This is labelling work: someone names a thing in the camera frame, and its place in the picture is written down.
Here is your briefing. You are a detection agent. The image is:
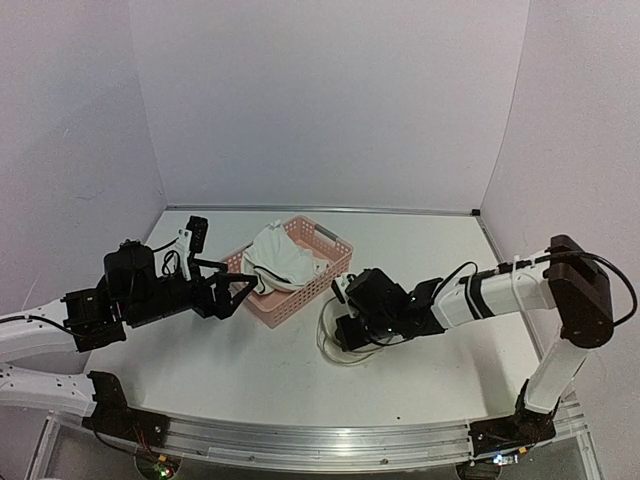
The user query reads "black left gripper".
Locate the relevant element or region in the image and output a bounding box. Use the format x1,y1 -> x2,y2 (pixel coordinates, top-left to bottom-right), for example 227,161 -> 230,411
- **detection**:
123,257 -> 256,330

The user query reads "pink plastic basket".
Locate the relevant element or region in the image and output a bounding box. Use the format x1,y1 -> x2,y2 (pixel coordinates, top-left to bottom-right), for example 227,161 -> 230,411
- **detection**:
223,216 -> 353,329

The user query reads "white bra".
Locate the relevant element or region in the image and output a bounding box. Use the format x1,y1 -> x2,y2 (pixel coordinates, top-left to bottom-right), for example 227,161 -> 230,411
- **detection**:
240,220 -> 329,296

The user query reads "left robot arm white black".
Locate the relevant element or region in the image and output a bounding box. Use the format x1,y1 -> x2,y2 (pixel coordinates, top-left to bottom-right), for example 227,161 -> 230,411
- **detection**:
1,241 -> 258,437

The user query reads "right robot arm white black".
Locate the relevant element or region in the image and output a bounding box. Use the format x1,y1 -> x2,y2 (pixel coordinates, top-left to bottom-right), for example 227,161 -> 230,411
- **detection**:
331,235 -> 615,443

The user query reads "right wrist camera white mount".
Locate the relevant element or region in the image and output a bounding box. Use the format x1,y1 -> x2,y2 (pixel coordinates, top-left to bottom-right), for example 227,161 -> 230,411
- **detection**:
331,272 -> 358,318

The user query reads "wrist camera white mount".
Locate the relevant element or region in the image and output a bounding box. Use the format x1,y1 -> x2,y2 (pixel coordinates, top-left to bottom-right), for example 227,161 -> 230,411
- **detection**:
331,272 -> 358,318
176,216 -> 209,281

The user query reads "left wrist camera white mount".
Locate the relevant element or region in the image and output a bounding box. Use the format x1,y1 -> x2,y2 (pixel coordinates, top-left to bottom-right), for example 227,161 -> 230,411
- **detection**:
176,216 -> 209,281

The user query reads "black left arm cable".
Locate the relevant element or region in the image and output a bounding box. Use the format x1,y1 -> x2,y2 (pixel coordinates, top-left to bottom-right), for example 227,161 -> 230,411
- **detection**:
149,237 -> 184,281

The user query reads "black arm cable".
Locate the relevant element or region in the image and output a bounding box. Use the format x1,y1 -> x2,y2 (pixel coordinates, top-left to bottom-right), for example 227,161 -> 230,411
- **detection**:
434,252 -> 635,326
149,237 -> 184,281

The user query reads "aluminium front rail frame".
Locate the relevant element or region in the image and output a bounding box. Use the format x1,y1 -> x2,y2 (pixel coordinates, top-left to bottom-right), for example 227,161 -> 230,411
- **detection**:
29,404 -> 601,480

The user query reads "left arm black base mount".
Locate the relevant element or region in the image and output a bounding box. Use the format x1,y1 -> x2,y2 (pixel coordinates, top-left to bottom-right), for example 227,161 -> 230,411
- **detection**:
82,371 -> 170,448

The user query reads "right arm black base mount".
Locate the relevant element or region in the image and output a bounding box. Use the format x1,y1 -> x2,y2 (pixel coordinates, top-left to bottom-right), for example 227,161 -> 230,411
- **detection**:
469,404 -> 559,458

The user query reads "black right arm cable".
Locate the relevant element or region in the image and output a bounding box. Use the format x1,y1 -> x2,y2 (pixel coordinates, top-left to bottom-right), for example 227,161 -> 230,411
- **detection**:
434,252 -> 635,326

